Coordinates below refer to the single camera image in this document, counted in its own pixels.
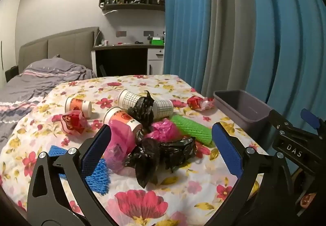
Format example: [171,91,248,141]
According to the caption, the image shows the grey plastic bin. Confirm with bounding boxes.
[213,90,274,133]

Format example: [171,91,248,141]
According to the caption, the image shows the floral tablecloth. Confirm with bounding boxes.
[0,74,268,226]

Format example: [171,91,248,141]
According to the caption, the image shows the blue foam net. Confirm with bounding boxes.
[48,145,111,194]

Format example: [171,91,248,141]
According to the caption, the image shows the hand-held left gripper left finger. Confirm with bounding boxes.
[27,124,115,226]

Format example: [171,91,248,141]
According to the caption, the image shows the dark top desk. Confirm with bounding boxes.
[92,43,165,76]

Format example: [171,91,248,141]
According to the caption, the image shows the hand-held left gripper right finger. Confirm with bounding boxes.
[209,122,298,226]

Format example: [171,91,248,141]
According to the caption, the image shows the blue and grey curtain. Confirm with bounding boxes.
[163,0,326,191]

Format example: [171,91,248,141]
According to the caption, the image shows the pink plastic bag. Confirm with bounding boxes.
[104,124,137,174]
[145,118,182,142]

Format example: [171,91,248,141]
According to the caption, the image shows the black plastic bag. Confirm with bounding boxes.
[158,136,196,173]
[125,136,161,189]
[127,90,156,135]

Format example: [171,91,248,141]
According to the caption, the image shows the dark bed frame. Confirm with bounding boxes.
[5,65,19,82]

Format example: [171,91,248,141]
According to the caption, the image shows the green foam net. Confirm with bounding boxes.
[170,115,213,147]

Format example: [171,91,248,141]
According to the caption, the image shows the grey padded headboard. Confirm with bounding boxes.
[19,27,100,76]

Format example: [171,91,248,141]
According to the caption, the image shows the orange print paper cup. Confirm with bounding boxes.
[103,106,143,137]
[65,97,93,118]

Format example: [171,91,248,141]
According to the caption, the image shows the red foil wrapper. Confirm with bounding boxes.
[187,96,216,111]
[61,111,88,136]

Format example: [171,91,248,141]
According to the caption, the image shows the grey striped duvet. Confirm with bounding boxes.
[0,58,97,145]

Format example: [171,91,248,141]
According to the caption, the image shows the person's right hand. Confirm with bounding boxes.
[301,192,317,208]

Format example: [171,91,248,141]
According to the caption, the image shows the white drawer cabinet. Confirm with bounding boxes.
[147,48,165,75]

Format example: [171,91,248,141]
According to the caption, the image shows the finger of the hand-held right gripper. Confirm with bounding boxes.
[269,109,319,150]
[301,109,326,140]

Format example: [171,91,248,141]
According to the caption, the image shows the grid print paper cup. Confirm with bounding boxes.
[118,89,143,114]
[150,99,174,119]

